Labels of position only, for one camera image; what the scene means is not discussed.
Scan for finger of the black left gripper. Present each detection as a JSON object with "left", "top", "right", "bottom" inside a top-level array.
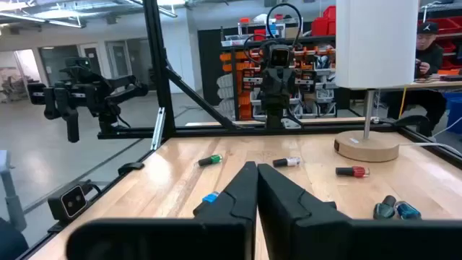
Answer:
[
  {"left": 277, "top": 81, "right": 297, "bottom": 111},
  {"left": 262, "top": 81, "right": 279, "bottom": 111}
]

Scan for wooden desk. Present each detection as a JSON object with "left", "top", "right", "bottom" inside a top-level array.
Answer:
[{"left": 404, "top": 79, "right": 462, "bottom": 91}]

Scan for dark blue nail polish bottle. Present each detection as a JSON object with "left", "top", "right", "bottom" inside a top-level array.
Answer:
[{"left": 393, "top": 200, "right": 423, "bottom": 221}]

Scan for black curved clamp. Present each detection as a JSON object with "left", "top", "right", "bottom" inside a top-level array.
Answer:
[{"left": 392, "top": 114, "right": 435, "bottom": 138}]

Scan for white lamp cable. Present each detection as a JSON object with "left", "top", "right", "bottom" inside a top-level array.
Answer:
[{"left": 398, "top": 142, "right": 462, "bottom": 158}]

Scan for red shelf bins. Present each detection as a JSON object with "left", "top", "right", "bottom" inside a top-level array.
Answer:
[{"left": 418, "top": 16, "right": 462, "bottom": 72}]

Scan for red storage bins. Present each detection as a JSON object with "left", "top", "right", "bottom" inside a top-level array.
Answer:
[{"left": 310, "top": 5, "right": 337, "bottom": 37}]

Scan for yellow cable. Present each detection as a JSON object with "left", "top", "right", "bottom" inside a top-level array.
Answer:
[{"left": 398, "top": 86, "right": 408, "bottom": 120}]

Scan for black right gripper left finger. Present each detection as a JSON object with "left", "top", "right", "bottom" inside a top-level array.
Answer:
[{"left": 66, "top": 160, "right": 259, "bottom": 260}]

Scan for teal nail polish bottle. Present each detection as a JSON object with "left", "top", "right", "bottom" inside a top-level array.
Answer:
[{"left": 372, "top": 194, "right": 398, "bottom": 221}]

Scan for white shade wooden base lamp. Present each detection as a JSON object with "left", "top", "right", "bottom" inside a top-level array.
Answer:
[{"left": 334, "top": 0, "right": 419, "bottom": 163}]

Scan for black aluminium table frame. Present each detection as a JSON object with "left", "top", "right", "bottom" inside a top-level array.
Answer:
[{"left": 14, "top": 0, "right": 462, "bottom": 260}]

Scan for green nail polish bottle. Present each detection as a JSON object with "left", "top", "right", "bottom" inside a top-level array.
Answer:
[{"left": 197, "top": 153, "right": 225, "bottom": 168}]

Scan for black table edge clamp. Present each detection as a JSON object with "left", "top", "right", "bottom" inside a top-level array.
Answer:
[{"left": 117, "top": 162, "right": 146, "bottom": 177}]

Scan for silver metal bracket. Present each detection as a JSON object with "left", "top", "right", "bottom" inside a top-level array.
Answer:
[{"left": 150, "top": 106, "right": 167, "bottom": 151}]

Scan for shelf rack with orange bins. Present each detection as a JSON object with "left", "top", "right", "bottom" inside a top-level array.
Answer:
[{"left": 216, "top": 34, "right": 339, "bottom": 122}]

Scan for black table-level camera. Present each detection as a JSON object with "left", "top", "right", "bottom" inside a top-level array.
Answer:
[{"left": 46, "top": 181, "right": 90, "bottom": 224}]

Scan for light blue nail polish bottle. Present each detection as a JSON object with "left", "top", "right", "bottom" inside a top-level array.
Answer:
[{"left": 192, "top": 191, "right": 221, "bottom": 217}]

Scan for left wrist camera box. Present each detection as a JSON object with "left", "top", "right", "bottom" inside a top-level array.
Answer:
[{"left": 269, "top": 43, "right": 292, "bottom": 69}]

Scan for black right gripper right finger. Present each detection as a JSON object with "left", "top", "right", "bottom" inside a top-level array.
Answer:
[{"left": 256, "top": 162, "right": 462, "bottom": 260}]

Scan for person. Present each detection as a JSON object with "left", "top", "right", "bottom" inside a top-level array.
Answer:
[{"left": 380, "top": 20, "right": 448, "bottom": 138}]

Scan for red nail polish bottle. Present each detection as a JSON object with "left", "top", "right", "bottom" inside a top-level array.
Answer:
[{"left": 335, "top": 165, "right": 371, "bottom": 179}]

